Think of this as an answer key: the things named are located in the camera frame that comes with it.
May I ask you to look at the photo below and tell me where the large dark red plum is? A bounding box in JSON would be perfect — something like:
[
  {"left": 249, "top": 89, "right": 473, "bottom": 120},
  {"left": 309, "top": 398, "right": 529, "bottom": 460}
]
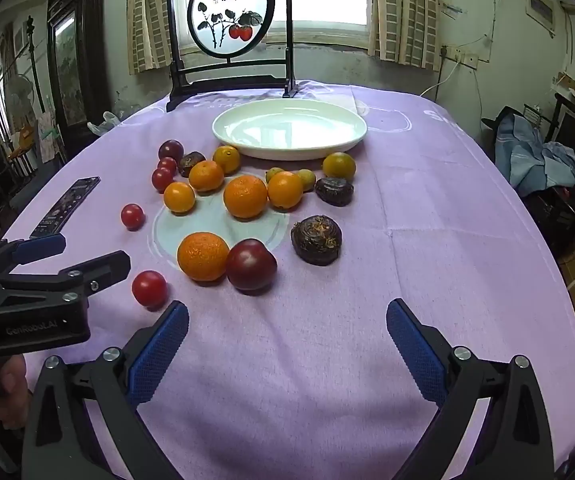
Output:
[{"left": 225, "top": 239, "right": 278, "bottom": 293}]

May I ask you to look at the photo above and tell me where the white plastic bag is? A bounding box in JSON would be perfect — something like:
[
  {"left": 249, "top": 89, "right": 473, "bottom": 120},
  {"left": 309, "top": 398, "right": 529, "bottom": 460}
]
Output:
[{"left": 87, "top": 111, "right": 124, "bottom": 137}]

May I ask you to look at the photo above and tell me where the checked beige curtain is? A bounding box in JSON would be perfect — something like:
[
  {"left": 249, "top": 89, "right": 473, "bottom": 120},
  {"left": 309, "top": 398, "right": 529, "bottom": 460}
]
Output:
[
  {"left": 128, "top": 0, "right": 181, "bottom": 77},
  {"left": 367, "top": 0, "right": 441, "bottom": 69}
]

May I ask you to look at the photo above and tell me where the white oval plate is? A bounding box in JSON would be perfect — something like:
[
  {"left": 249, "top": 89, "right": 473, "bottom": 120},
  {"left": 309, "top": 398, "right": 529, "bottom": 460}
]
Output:
[{"left": 212, "top": 99, "right": 369, "bottom": 162}]

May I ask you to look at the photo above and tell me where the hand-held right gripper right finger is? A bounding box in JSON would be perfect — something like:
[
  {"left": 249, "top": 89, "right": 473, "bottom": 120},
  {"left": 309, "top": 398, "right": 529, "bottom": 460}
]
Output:
[{"left": 386, "top": 298, "right": 555, "bottom": 480}]

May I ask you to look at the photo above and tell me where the dark wooden glass cabinet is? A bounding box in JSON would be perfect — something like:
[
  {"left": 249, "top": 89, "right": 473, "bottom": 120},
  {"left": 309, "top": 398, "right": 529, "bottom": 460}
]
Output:
[{"left": 46, "top": 0, "right": 114, "bottom": 142}]

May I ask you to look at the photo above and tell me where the dark brown water chestnut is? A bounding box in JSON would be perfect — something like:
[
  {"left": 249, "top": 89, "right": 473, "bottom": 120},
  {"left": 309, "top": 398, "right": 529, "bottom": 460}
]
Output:
[
  {"left": 290, "top": 215, "right": 343, "bottom": 265},
  {"left": 178, "top": 151, "right": 206, "bottom": 178},
  {"left": 314, "top": 177, "right": 355, "bottom": 207}
]

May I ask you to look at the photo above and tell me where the black remote control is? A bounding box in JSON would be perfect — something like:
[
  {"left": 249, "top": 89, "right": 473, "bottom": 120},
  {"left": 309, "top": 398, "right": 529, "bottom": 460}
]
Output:
[{"left": 30, "top": 176, "right": 102, "bottom": 239}]

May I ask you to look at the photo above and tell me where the large orange mandarin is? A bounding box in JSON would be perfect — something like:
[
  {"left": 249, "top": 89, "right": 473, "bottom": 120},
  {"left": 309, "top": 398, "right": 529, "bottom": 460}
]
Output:
[
  {"left": 176, "top": 231, "right": 231, "bottom": 282},
  {"left": 223, "top": 174, "right": 269, "bottom": 220}
]

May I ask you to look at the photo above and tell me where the wall vent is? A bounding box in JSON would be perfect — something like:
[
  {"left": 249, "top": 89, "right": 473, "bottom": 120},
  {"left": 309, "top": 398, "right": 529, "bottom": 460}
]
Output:
[{"left": 524, "top": 0, "right": 558, "bottom": 37}]

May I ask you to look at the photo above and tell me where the yellowish orange mandarin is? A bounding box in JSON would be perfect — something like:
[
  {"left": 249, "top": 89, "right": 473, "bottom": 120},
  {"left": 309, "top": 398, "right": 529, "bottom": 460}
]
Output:
[{"left": 212, "top": 145, "right": 241, "bottom": 175}]

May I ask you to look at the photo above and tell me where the pile of blue clothes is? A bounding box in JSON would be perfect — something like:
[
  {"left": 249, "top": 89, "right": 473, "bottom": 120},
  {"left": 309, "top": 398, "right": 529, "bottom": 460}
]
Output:
[{"left": 494, "top": 112, "right": 575, "bottom": 195}]

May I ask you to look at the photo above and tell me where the person's left hand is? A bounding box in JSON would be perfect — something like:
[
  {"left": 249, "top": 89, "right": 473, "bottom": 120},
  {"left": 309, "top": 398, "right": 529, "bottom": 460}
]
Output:
[{"left": 0, "top": 354, "right": 32, "bottom": 431}]

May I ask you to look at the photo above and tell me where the round painted table screen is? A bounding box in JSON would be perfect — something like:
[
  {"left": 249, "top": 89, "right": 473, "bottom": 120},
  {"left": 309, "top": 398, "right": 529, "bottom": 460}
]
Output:
[{"left": 166, "top": 0, "right": 299, "bottom": 113}]

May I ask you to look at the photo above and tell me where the greenish yellow mandarin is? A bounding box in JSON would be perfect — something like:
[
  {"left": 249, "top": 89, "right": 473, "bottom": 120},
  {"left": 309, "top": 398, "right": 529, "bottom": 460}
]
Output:
[{"left": 322, "top": 152, "right": 357, "bottom": 181}]

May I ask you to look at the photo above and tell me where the white power cable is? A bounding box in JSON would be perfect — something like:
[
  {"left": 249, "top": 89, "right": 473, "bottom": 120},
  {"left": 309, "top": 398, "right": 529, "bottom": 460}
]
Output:
[{"left": 419, "top": 61, "right": 457, "bottom": 99}]

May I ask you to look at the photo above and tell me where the white wall socket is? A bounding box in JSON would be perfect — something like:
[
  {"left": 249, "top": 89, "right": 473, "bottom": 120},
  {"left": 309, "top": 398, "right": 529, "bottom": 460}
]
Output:
[{"left": 440, "top": 46, "right": 479, "bottom": 69}]

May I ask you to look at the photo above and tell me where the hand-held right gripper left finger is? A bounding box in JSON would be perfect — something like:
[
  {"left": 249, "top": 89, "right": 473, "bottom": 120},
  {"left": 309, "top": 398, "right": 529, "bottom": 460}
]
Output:
[{"left": 22, "top": 301, "right": 191, "bottom": 480}]

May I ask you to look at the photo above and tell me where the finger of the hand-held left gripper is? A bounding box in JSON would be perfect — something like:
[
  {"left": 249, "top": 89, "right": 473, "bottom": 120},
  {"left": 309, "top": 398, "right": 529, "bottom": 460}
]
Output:
[
  {"left": 56, "top": 250, "right": 132, "bottom": 306},
  {"left": 12, "top": 232, "right": 67, "bottom": 267}
]

